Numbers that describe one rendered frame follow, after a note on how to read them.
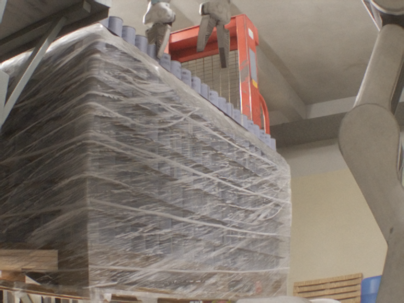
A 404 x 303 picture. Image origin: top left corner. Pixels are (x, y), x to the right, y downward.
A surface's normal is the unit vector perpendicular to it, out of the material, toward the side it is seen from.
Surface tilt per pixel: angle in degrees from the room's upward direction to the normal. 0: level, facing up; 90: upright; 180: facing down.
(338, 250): 90
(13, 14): 180
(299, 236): 90
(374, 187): 93
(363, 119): 90
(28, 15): 180
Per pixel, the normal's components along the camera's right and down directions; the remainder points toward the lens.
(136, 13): 0.00, 0.94
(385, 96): -0.24, -0.23
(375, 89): -0.44, -0.31
